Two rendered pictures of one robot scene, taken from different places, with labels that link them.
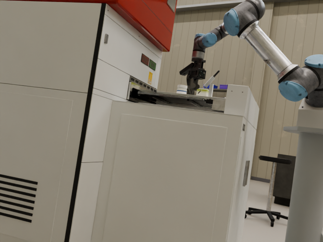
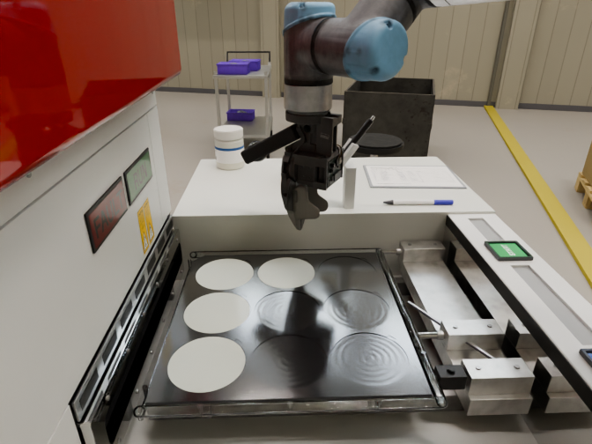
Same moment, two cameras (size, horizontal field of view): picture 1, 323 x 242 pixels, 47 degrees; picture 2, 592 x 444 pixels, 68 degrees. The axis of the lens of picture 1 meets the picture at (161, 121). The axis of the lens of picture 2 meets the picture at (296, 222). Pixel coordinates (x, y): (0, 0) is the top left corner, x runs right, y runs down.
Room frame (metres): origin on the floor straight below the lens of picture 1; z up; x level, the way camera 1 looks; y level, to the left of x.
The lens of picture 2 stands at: (1.58, 0.10, 1.32)
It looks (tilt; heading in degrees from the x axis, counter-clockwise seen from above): 26 degrees down; 340
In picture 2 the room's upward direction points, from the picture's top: straight up
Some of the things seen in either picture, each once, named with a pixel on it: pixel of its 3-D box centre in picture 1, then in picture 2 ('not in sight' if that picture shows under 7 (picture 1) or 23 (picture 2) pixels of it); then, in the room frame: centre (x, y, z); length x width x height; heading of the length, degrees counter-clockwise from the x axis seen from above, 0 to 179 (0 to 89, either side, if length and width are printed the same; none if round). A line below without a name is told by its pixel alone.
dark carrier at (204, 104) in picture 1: (178, 100); (287, 311); (2.10, -0.08, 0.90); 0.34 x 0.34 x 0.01; 72
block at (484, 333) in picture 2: not in sight; (470, 333); (1.96, -0.31, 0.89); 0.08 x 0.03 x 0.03; 72
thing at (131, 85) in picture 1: (143, 96); (148, 321); (2.15, 0.12, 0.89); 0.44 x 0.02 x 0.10; 162
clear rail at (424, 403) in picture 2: (170, 95); (292, 407); (1.93, -0.03, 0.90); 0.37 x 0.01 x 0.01; 72
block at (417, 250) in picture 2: not in sight; (421, 250); (2.19, -0.39, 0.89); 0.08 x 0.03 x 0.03; 72
